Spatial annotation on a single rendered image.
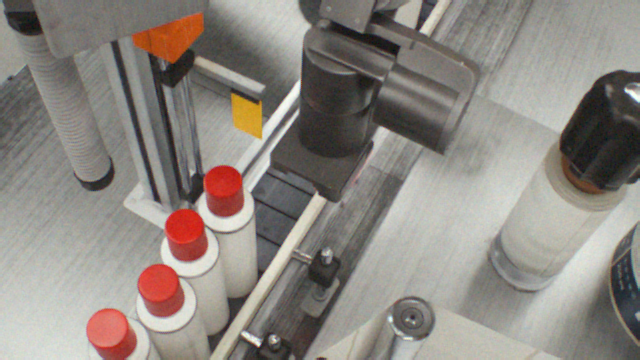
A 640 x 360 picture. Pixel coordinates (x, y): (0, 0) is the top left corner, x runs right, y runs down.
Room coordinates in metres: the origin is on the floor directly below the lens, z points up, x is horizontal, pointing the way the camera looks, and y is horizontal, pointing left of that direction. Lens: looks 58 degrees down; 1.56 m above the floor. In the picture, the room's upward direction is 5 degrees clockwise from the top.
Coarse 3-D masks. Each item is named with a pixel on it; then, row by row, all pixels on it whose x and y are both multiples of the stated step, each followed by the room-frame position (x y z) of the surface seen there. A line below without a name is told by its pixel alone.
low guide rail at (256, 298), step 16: (448, 0) 0.73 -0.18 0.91; (432, 16) 0.69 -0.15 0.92; (320, 208) 0.37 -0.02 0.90; (304, 224) 0.34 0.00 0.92; (288, 240) 0.32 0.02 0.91; (288, 256) 0.30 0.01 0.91; (272, 272) 0.28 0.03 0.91; (256, 288) 0.26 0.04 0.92; (256, 304) 0.25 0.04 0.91; (240, 320) 0.23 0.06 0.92; (224, 336) 0.21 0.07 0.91; (224, 352) 0.19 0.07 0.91
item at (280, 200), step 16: (432, 0) 0.76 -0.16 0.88; (272, 176) 0.42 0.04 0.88; (288, 176) 0.42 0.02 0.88; (256, 192) 0.40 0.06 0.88; (272, 192) 0.40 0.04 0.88; (288, 192) 0.40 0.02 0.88; (304, 192) 0.40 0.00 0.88; (256, 208) 0.38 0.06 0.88; (272, 208) 0.38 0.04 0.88; (288, 208) 0.38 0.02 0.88; (304, 208) 0.38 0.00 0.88; (256, 224) 0.36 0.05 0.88; (272, 224) 0.36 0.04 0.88; (288, 224) 0.36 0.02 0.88; (272, 240) 0.34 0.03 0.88; (272, 256) 0.32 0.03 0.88; (272, 288) 0.29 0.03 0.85; (240, 304) 0.26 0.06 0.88; (208, 336) 0.22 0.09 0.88
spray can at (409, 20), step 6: (414, 0) 0.62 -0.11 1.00; (420, 0) 0.63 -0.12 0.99; (402, 6) 0.62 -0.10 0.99; (408, 6) 0.62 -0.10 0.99; (414, 6) 0.62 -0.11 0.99; (402, 12) 0.62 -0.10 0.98; (408, 12) 0.62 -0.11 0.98; (414, 12) 0.63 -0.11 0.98; (396, 18) 0.62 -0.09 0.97; (402, 18) 0.62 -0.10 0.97; (408, 18) 0.62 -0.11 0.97; (414, 18) 0.63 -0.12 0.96; (408, 24) 0.62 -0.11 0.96; (414, 24) 0.63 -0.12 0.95
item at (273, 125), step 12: (300, 84) 0.50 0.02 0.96; (288, 96) 0.48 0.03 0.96; (288, 108) 0.46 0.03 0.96; (276, 120) 0.45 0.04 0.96; (264, 132) 0.43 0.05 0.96; (276, 132) 0.44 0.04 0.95; (252, 144) 0.41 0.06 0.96; (264, 144) 0.41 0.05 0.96; (252, 156) 0.39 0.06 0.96; (240, 168) 0.38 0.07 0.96; (132, 312) 0.21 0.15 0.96
